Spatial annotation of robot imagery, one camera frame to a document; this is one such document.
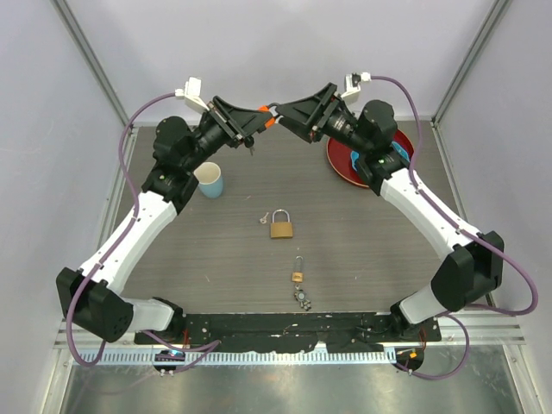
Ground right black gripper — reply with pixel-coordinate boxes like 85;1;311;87
276;83;371;156

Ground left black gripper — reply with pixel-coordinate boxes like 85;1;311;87
182;97;272;173

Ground small black keys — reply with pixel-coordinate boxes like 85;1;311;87
243;136;254;155

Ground large brass padlock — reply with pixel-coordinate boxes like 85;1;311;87
270;209;293;239

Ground small brass padlock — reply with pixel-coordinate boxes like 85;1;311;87
292;255;304;284

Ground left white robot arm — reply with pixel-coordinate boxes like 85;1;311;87
56;97;273;344

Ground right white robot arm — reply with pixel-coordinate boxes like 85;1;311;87
275;83;504;341

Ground red round tray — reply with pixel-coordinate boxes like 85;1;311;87
326;130;414;188

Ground light blue mug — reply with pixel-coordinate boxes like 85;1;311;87
194;162;223;198

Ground blue dotted plate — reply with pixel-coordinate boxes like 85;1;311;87
350;141;411;172

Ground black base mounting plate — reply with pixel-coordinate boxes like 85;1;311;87
154;312;442;354

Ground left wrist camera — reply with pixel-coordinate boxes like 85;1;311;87
174;77;209;114

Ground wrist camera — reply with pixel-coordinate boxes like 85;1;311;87
174;77;209;114
341;72;372;104

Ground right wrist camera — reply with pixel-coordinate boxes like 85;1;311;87
341;72;372;104

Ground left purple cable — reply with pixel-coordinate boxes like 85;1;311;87
65;91;225;375

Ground white slotted cable duct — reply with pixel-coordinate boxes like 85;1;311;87
97;347;396;367

